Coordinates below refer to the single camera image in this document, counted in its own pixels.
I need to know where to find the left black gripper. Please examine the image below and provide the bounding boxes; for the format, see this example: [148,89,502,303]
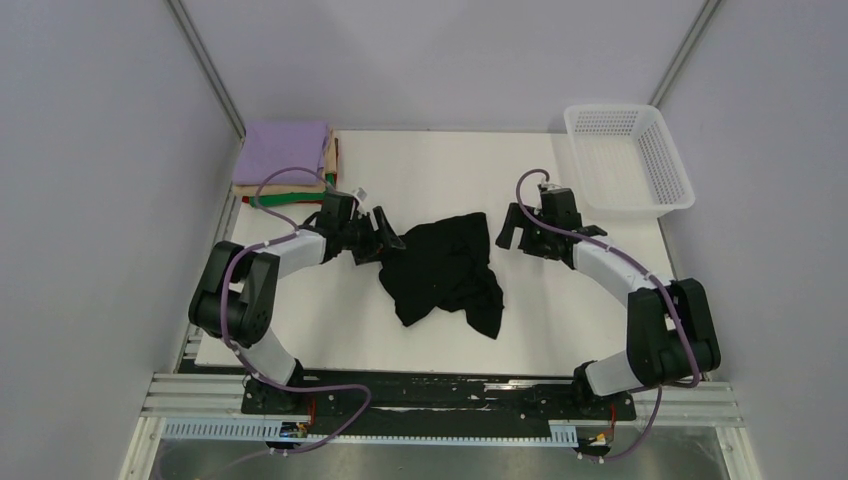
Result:
[339,206,405,266]

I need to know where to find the black t shirt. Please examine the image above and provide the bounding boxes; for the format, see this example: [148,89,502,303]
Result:
[378,212,505,340]

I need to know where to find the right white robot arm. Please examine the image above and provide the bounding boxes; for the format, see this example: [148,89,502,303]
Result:
[495,185,721,418]

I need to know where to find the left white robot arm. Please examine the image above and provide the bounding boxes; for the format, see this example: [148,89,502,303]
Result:
[188,193,406,413]

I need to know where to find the white plastic laundry basket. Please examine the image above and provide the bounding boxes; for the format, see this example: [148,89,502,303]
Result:
[563,104,695,220]

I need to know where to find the folded beige t shirt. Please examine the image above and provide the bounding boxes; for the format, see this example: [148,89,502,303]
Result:
[231,129,339,197]

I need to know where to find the folded green t shirt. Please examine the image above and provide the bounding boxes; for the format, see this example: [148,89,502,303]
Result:
[241,173,337,208]

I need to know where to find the folded red t shirt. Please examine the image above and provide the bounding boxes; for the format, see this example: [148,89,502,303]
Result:
[241,139,340,208]

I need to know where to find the folded purple t shirt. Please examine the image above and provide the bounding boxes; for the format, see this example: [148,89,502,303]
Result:
[232,120,330,186]

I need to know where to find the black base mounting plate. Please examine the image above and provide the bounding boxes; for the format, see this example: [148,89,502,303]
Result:
[241,369,636,434]

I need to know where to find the aluminium frame rail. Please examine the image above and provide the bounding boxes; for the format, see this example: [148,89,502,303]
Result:
[141,374,745,428]

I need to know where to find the white slotted cable duct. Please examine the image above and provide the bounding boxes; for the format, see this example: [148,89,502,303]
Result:
[161,419,579,448]

